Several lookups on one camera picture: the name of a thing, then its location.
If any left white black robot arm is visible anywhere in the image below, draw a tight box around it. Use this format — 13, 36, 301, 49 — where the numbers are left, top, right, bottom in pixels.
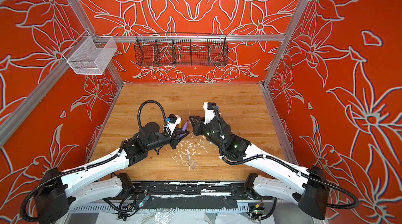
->
20, 122, 189, 224

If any left base cable bundle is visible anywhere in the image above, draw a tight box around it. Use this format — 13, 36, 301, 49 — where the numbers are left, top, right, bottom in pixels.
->
103, 190, 151, 221

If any base cable bundle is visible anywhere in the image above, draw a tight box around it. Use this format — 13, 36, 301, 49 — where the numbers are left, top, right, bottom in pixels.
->
103, 190, 151, 221
247, 198, 277, 224

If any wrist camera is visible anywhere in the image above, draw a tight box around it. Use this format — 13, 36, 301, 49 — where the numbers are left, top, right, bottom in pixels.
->
163, 114, 181, 137
203, 102, 217, 125

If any white mesh basket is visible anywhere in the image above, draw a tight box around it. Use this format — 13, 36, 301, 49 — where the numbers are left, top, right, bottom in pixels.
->
62, 31, 117, 75

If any purple marker pen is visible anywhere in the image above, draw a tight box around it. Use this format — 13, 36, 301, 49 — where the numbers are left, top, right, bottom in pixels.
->
182, 121, 188, 131

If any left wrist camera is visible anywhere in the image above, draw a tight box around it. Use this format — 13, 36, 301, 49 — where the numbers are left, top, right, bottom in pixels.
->
163, 114, 181, 137

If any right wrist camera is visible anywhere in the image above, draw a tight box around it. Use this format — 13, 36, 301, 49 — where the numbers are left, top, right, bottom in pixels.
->
203, 102, 217, 125

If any grey slotted cable duct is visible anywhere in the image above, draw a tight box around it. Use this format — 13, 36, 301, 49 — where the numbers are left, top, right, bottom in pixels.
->
68, 201, 251, 215

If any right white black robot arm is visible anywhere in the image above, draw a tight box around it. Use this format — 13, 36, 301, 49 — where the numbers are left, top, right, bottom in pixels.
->
189, 116, 360, 220

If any black wire basket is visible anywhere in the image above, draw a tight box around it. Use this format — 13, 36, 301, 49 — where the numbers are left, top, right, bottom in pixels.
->
134, 33, 229, 67

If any right base cable bundle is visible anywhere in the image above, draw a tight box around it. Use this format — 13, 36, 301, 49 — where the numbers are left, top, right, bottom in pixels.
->
247, 198, 277, 224

